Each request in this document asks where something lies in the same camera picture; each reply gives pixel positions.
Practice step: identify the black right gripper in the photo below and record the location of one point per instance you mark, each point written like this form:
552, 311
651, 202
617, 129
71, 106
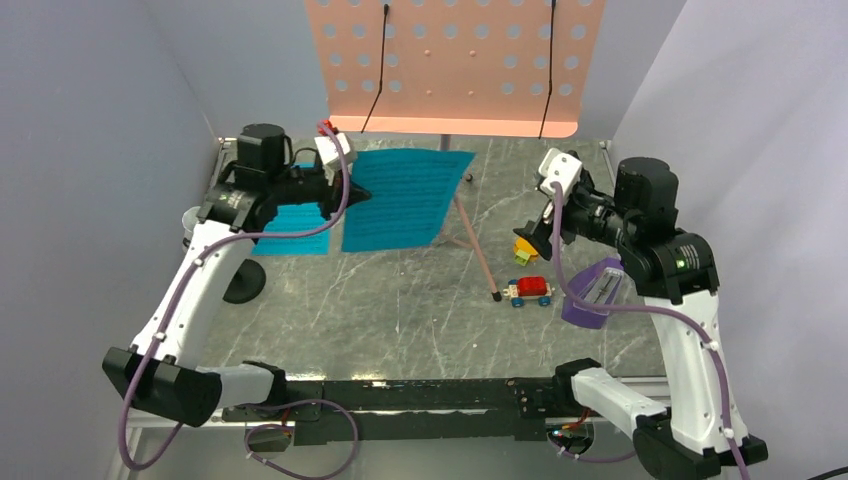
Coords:
537, 233

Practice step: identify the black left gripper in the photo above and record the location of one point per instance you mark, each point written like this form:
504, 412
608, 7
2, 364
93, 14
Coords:
332, 195

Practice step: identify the blue sheet music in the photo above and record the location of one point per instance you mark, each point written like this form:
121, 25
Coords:
411, 191
294, 218

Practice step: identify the pink music stand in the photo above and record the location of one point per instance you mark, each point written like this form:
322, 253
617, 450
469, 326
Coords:
414, 74

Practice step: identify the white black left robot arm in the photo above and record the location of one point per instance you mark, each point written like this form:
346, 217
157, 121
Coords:
160, 372

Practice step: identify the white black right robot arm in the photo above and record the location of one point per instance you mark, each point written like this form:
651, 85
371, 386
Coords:
700, 433

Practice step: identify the orange yellow toy block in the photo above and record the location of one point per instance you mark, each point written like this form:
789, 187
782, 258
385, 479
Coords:
524, 252

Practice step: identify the red wooden toy car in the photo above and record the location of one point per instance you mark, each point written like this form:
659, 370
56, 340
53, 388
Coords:
526, 289

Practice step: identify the grey microphone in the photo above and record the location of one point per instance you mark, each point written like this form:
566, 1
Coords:
189, 221

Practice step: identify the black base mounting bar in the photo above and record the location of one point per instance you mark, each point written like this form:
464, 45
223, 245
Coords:
521, 408

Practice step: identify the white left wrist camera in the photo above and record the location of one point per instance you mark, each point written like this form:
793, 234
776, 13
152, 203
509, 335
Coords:
328, 152

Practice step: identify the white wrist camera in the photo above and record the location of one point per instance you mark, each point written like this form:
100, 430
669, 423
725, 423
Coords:
559, 167
328, 152

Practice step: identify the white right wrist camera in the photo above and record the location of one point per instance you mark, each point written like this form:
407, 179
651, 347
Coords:
559, 167

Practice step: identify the aluminium frame rail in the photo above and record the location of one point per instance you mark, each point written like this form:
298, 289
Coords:
636, 387

